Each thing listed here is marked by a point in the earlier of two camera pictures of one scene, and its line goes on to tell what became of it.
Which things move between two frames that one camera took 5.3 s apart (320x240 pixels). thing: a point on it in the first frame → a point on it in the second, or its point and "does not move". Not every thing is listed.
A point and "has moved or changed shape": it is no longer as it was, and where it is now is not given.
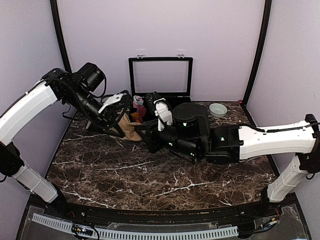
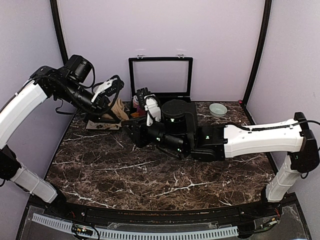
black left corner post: (56, 13) does not move
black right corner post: (267, 20) does not move
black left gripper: (108, 118) → (99, 106)
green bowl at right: (218, 110) does not move
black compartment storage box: (171, 77) does not move
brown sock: (128, 128) has moved or changed shape
